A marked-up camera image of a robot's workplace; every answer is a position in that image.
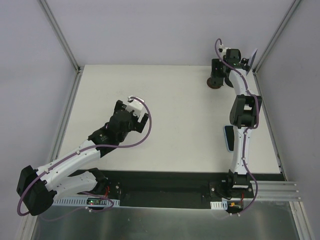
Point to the right white cable duct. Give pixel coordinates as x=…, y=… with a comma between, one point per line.
x=219, y=205

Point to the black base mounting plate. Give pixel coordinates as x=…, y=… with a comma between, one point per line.
x=177, y=190

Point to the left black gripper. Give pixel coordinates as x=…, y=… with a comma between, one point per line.
x=143, y=122

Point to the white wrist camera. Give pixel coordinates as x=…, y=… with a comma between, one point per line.
x=222, y=51
x=135, y=105

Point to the blue case smartphone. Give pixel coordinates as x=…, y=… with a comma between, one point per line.
x=229, y=137

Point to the brown base phone stand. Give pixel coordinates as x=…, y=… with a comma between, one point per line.
x=215, y=81

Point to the black phone stand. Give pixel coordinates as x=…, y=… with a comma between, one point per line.
x=236, y=64

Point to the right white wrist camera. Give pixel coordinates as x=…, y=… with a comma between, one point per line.
x=222, y=51

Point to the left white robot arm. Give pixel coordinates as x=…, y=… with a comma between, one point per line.
x=39, y=187

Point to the aluminium frame post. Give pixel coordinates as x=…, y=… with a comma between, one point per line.
x=277, y=34
x=59, y=34

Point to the left aluminium frame post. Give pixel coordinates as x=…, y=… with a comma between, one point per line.
x=59, y=34

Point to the white cable duct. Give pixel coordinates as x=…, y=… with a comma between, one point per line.
x=86, y=201
x=219, y=205

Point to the left white cable duct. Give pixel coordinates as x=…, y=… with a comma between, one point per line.
x=86, y=201

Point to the purple case smartphone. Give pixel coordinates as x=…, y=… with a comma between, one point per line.
x=250, y=61

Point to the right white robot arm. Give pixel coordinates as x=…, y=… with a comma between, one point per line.
x=244, y=116

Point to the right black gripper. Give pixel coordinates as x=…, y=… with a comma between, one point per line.
x=216, y=72

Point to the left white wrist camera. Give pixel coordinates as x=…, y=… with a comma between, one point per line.
x=135, y=105

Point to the right aluminium frame post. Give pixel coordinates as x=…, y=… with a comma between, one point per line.
x=277, y=34

